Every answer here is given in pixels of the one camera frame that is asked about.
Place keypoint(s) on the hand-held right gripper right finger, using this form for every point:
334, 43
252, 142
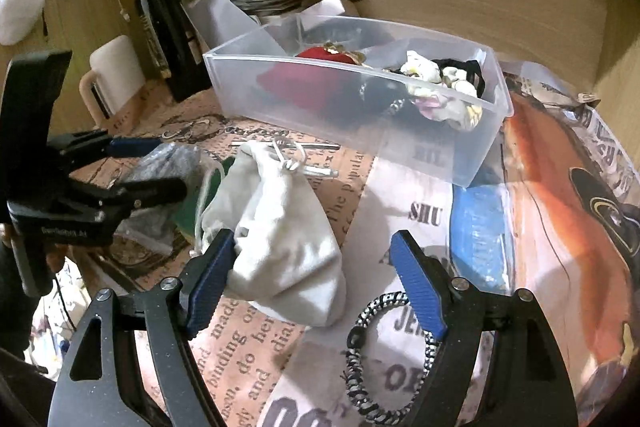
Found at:
416, 287

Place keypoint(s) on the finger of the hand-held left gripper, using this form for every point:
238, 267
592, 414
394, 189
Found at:
150, 193
136, 146

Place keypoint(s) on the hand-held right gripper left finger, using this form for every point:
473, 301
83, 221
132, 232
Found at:
211, 288

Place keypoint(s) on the grey mesh bag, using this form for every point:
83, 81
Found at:
160, 167

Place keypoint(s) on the clear plastic bin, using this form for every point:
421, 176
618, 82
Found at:
350, 147

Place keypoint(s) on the person's left hand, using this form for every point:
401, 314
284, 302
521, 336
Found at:
55, 259

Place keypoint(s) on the green card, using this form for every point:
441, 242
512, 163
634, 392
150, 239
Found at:
187, 217

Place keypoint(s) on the newspaper print tablecloth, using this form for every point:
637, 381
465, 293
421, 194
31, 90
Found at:
240, 357

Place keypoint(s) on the white mug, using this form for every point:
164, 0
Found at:
117, 69

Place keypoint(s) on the white fluffy pompom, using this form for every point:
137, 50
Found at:
17, 9

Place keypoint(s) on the dark wine bottle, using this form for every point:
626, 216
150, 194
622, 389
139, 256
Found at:
162, 22

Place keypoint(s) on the white floral scrunchie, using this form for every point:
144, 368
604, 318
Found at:
450, 104

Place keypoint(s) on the red velvet pouch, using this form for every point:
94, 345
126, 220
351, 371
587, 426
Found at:
310, 72

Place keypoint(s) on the black scrunchie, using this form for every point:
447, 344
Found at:
467, 69

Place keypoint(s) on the gold hair clip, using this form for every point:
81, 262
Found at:
345, 52

